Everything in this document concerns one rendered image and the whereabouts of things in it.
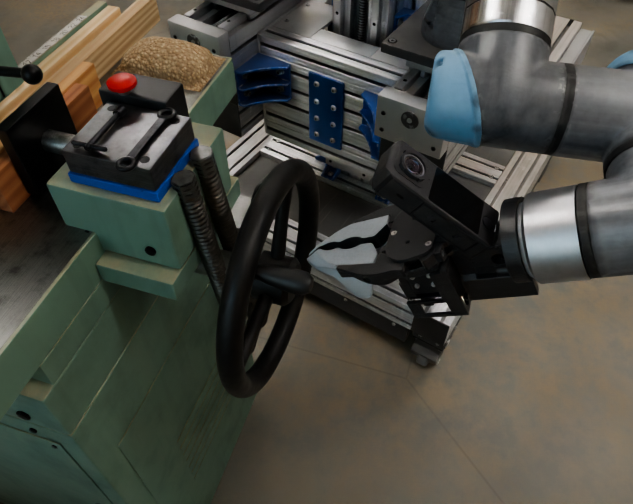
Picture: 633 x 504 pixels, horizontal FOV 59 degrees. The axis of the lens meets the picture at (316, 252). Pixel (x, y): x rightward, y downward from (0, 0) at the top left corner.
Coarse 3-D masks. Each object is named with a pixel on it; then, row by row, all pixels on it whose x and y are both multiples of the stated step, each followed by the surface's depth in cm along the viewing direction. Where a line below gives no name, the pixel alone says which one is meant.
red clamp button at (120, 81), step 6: (108, 78) 58; (114, 78) 57; (120, 78) 57; (126, 78) 57; (132, 78) 57; (108, 84) 57; (114, 84) 57; (120, 84) 57; (126, 84) 57; (132, 84) 57; (114, 90) 57; (120, 90) 57; (126, 90) 57
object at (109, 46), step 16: (144, 0) 86; (128, 16) 83; (144, 16) 86; (112, 32) 80; (128, 32) 83; (144, 32) 87; (96, 48) 77; (112, 48) 80; (128, 48) 84; (64, 64) 75; (96, 64) 78; (112, 64) 81; (48, 80) 72
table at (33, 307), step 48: (192, 96) 77; (48, 192) 64; (240, 192) 73; (0, 240) 60; (48, 240) 60; (96, 240) 61; (0, 288) 55; (48, 288) 55; (144, 288) 62; (0, 336) 52; (48, 336) 57; (0, 384) 52
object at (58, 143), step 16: (32, 96) 60; (48, 96) 61; (16, 112) 58; (32, 112) 59; (48, 112) 62; (64, 112) 64; (0, 128) 57; (16, 128) 58; (32, 128) 60; (48, 128) 62; (64, 128) 65; (16, 144) 58; (32, 144) 60; (48, 144) 61; (64, 144) 61; (16, 160) 59; (32, 160) 61; (48, 160) 63; (64, 160) 66; (32, 176) 61; (48, 176) 64; (32, 192) 63
